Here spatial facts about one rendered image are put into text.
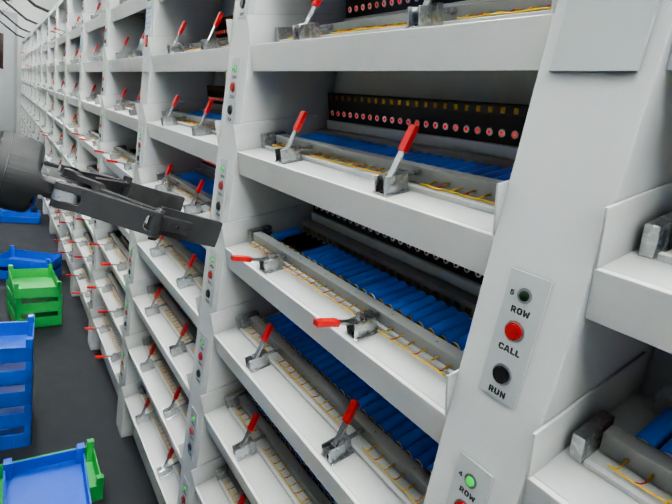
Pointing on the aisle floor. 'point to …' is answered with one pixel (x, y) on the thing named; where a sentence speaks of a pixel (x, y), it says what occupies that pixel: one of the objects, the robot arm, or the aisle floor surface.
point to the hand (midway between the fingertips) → (189, 217)
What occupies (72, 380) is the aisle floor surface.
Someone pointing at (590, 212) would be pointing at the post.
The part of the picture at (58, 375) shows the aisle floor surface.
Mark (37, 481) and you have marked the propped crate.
